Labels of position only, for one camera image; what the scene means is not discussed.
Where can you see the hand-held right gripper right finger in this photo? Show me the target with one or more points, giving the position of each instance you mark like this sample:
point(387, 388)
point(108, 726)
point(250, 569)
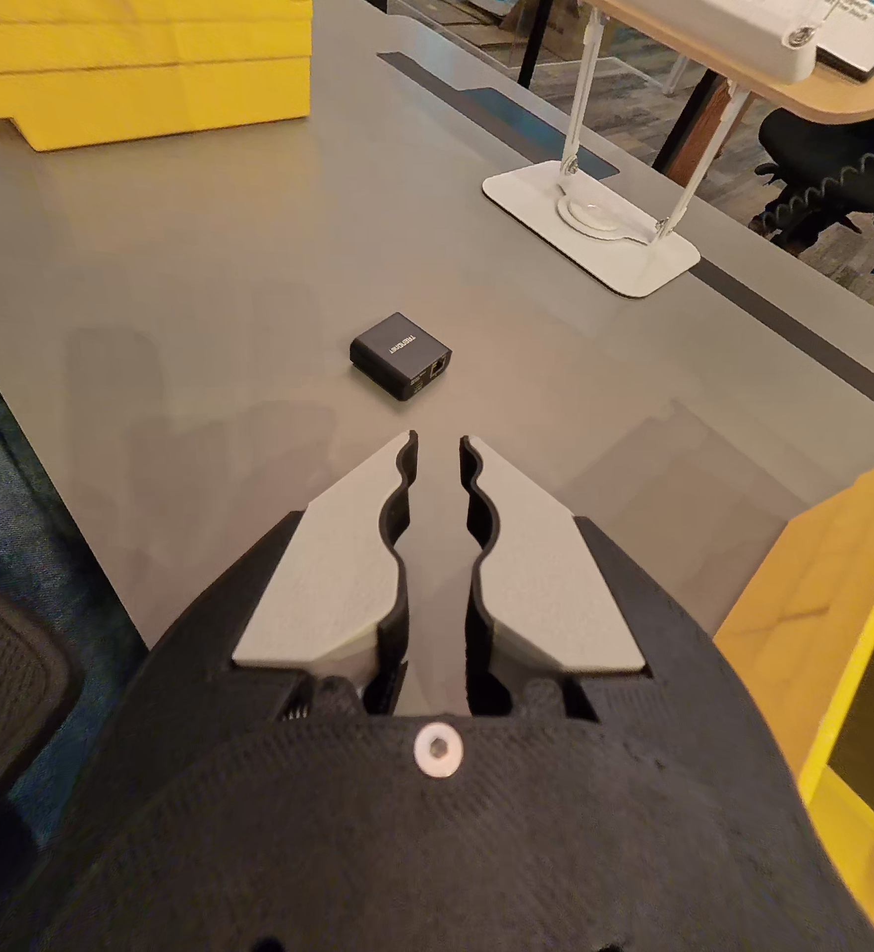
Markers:
point(556, 595)

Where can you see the black mesh office chair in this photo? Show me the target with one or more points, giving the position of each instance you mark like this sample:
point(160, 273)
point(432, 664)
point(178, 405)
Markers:
point(13, 699)

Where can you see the white display stand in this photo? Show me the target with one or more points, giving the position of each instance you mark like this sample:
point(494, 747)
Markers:
point(630, 260)

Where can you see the large yellow plastic bin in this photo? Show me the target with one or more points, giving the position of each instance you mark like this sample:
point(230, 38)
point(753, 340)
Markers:
point(801, 595)

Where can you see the wooden display board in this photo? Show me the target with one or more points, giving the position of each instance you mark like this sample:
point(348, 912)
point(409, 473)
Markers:
point(838, 100)

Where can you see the person's leg in jeans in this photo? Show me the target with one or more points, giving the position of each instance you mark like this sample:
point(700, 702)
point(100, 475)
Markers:
point(13, 483)

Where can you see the black network adapter box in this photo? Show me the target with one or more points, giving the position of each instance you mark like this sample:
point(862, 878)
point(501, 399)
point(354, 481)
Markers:
point(396, 346)

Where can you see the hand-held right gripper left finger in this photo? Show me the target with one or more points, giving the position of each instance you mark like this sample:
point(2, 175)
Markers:
point(325, 587)

